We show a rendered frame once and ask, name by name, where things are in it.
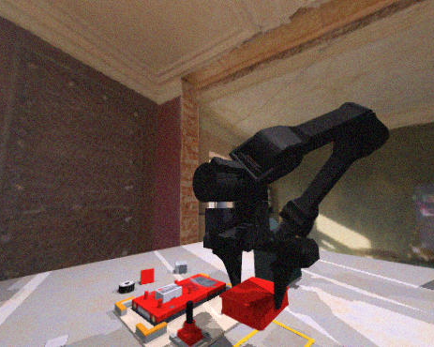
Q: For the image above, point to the red square block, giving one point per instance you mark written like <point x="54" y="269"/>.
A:
<point x="147" y="276"/>

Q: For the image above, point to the yellow rectangular frame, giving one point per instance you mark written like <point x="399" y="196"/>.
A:
<point x="280" y="324"/>

